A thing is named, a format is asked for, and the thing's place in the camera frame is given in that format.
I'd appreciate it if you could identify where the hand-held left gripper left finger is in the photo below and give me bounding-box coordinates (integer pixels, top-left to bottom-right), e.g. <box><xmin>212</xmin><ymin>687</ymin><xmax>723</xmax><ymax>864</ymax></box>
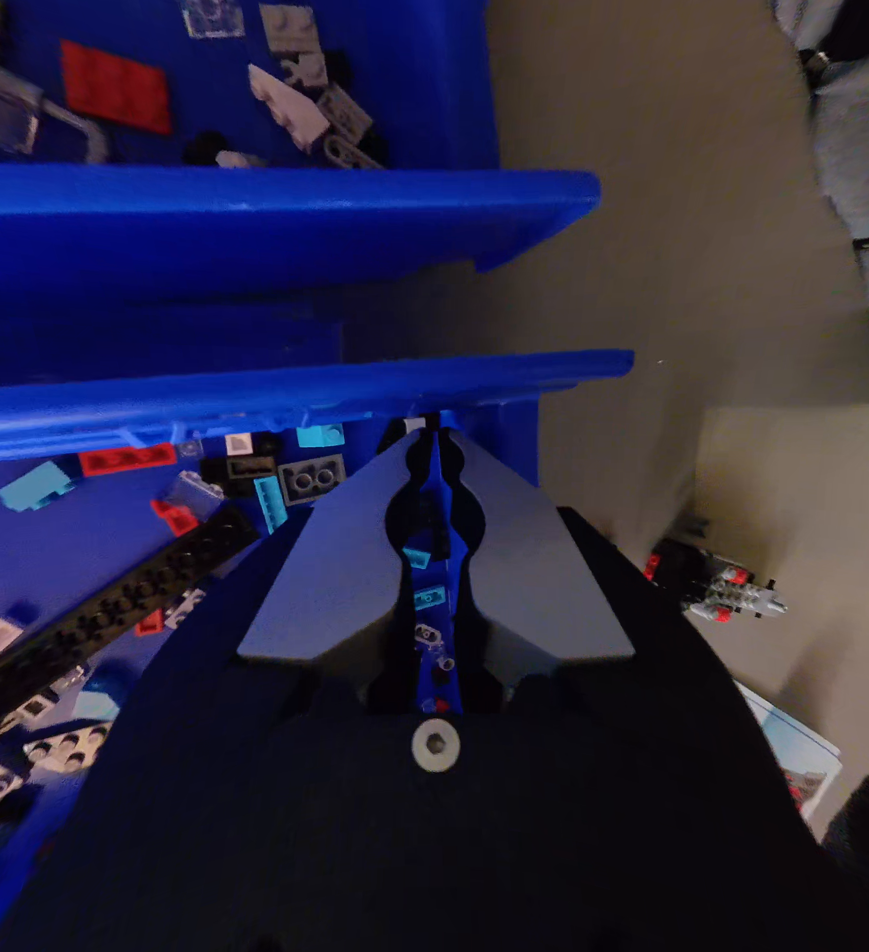
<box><xmin>236</xmin><ymin>427</ymin><xmax>435</xmax><ymax>711</ymax></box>

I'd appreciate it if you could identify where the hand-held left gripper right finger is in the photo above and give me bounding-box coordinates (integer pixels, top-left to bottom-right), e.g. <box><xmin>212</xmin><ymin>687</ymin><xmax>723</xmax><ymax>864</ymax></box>
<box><xmin>438</xmin><ymin>427</ymin><xmax>638</xmax><ymax>711</ymax></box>

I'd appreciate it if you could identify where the blue plastic bin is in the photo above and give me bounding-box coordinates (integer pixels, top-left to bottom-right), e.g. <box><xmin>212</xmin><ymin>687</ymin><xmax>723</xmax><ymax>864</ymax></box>
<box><xmin>0</xmin><ymin>350</ymin><xmax>636</xmax><ymax>952</ymax></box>
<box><xmin>0</xmin><ymin>0</ymin><xmax>603</xmax><ymax>391</ymax></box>

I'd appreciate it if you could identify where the pile of toy bricks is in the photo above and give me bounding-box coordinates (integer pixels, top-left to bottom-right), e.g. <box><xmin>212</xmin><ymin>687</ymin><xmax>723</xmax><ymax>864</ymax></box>
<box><xmin>0</xmin><ymin>0</ymin><xmax>391</xmax><ymax>171</ymax></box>
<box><xmin>0</xmin><ymin>420</ymin><xmax>454</xmax><ymax>819</ymax></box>

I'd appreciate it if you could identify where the partly built toy brick model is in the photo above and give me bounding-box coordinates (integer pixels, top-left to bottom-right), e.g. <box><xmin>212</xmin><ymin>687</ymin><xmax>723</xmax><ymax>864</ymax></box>
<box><xmin>641</xmin><ymin>534</ymin><xmax>791</xmax><ymax>624</ymax></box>

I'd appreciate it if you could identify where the instruction booklet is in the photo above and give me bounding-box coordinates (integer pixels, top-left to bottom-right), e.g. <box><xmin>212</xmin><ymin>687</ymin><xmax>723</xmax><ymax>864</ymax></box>
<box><xmin>732</xmin><ymin>678</ymin><xmax>845</xmax><ymax>845</ymax></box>

